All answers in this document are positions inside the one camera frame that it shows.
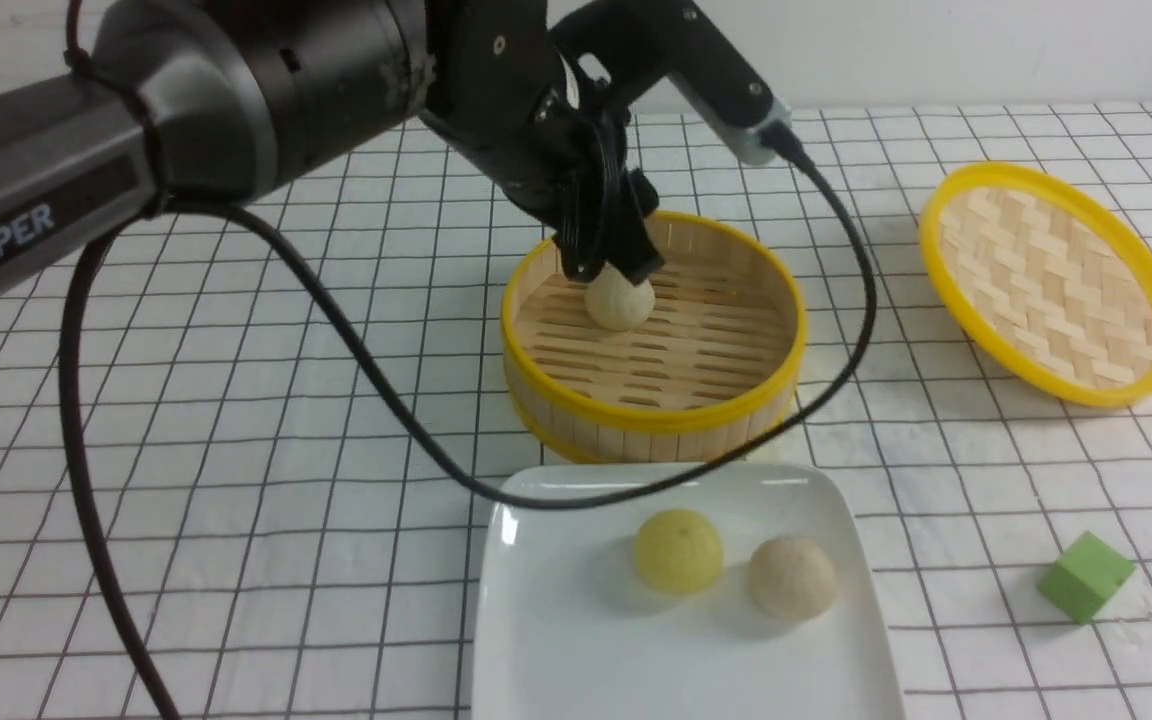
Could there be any white grid-pattern tablecloth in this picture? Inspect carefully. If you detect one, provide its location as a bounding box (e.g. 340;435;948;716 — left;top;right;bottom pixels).
0;103;1152;719

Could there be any white square ceramic plate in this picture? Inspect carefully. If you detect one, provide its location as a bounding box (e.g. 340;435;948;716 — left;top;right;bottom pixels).
471;461;905;719

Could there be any black camera cable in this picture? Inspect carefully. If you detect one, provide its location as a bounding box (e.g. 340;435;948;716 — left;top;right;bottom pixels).
58;135;880;720

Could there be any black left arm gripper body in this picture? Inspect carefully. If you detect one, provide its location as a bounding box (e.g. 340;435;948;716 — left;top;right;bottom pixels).
420;1;654;251

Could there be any white steamed bun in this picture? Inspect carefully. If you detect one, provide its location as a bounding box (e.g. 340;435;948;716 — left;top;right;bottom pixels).
746;535;838;624
584;265;657;332

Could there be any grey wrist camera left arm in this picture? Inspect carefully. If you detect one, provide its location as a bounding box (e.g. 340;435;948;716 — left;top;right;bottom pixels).
550;1;788;167

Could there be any yellow steamed bun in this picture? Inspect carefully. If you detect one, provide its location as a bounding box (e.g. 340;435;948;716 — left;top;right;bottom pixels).
631;509;723;596

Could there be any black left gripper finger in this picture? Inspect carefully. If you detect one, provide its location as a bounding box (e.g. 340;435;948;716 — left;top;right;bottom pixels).
614;215;664;286
554;225;612;285

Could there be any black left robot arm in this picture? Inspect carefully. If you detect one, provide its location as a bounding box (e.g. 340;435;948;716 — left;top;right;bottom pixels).
0;1;659;297

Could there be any green foam cube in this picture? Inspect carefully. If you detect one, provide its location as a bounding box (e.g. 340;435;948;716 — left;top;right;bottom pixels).
1037;532;1137;626

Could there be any bamboo steamer lid yellow rim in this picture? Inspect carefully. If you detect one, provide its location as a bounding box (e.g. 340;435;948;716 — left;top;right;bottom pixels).
919;161;1152;407

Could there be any bamboo steamer basket yellow rim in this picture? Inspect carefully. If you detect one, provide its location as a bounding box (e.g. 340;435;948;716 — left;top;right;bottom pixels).
500;210;808;462

